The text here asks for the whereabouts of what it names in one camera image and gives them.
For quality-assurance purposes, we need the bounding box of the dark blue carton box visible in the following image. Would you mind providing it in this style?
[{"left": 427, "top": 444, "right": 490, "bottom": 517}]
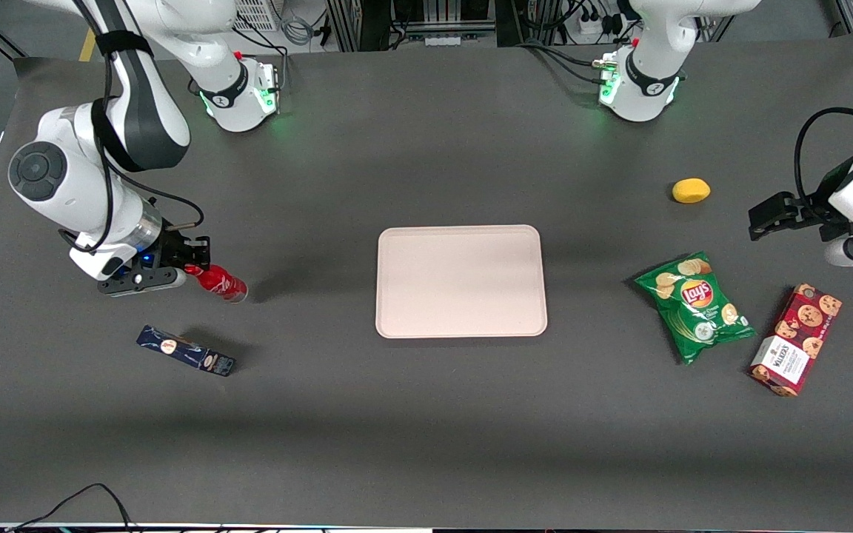
[{"left": 136, "top": 325, "right": 237, "bottom": 378}]

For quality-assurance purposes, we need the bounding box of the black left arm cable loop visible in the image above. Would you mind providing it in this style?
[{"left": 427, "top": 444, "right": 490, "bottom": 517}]
[{"left": 795, "top": 107, "right": 853, "bottom": 209}]

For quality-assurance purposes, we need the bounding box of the green lays chips bag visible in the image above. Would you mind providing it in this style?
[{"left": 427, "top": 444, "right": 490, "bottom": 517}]
[{"left": 635, "top": 252, "right": 757, "bottom": 366}]

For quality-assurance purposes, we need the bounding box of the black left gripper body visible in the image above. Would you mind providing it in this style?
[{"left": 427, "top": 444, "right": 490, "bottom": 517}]
[{"left": 793, "top": 194, "right": 853, "bottom": 242}]

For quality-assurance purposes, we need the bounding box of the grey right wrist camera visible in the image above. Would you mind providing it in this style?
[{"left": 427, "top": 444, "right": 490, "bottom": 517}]
[{"left": 98, "top": 266, "right": 187, "bottom": 298}]

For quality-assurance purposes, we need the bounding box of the black left base cable bundle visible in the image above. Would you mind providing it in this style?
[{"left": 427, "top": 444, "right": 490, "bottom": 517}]
[{"left": 514, "top": 38, "right": 609, "bottom": 84}]

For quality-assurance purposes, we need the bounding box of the black cable at table edge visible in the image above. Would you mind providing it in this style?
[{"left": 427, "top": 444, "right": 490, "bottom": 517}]
[{"left": 6, "top": 483, "right": 136, "bottom": 532}]

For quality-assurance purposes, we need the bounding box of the beige plastic tray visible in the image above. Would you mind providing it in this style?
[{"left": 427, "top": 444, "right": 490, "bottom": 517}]
[{"left": 375, "top": 225, "right": 549, "bottom": 339}]

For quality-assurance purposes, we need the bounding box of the white vented box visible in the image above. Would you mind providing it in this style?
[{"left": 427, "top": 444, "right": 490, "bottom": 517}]
[{"left": 234, "top": 0, "right": 281, "bottom": 33}]

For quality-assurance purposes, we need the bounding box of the red walkers cookie box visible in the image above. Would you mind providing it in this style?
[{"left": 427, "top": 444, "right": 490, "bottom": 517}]
[{"left": 749, "top": 284, "right": 843, "bottom": 398}]

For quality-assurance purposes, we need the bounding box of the black right base cable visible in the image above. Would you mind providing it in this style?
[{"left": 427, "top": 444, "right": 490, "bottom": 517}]
[{"left": 233, "top": 19, "right": 291, "bottom": 78}]

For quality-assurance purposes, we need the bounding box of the grey coiled cable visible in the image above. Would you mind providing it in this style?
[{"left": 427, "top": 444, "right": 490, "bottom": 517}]
[{"left": 278, "top": 11, "right": 318, "bottom": 47}]

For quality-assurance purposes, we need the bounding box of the black aluminium frame rack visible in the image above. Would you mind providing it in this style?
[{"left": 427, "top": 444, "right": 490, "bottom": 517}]
[{"left": 325, "top": 0, "right": 516, "bottom": 53}]

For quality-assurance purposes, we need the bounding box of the white power strip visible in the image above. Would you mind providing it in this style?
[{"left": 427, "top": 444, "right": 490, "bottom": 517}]
[{"left": 577, "top": 13, "right": 626, "bottom": 39}]

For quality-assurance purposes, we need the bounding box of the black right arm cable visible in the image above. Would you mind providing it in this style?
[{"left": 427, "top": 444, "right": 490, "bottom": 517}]
[{"left": 58, "top": 0, "right": 205, "bottom": 256}]

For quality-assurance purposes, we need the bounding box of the red coke bottle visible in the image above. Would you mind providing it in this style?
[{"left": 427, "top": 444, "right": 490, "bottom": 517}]
[{"left": 185, "top": 264, "right": 249, "bottom": 304}]

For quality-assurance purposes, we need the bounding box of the yellow lemon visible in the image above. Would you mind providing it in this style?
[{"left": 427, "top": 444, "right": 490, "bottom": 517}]
[{"left": 672, "top": 178, "right": 712, "bottom": 204}]

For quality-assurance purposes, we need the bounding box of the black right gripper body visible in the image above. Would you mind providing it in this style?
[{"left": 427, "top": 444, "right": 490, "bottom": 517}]
[{"left": 129, "top": 221, "right": 192, "bottom": 272}]

